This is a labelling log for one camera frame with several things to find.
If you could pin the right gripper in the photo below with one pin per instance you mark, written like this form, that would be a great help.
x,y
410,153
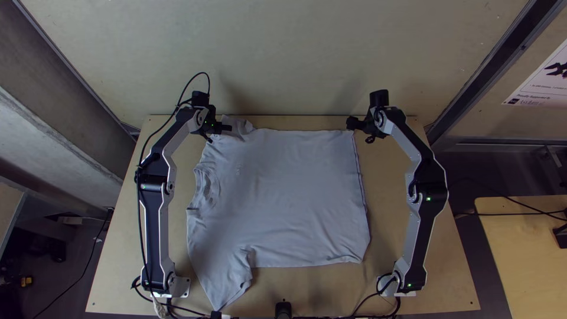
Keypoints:
x,y
361,124

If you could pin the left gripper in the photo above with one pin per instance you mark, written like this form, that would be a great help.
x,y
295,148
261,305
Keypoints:
x,y
213,127

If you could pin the grey t-shirt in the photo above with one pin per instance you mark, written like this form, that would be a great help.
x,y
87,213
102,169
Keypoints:
x,y
274,195

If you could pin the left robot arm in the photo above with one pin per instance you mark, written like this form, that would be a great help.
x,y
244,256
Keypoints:
x,y
156,230

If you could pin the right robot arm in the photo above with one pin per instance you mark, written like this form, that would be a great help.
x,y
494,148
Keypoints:
x,y
426,221

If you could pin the white printed poster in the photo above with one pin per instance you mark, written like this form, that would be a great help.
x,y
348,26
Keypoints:
x,y
540,84

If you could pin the pale wooden side table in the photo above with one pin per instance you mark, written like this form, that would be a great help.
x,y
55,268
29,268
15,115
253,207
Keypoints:
x,y
522,266

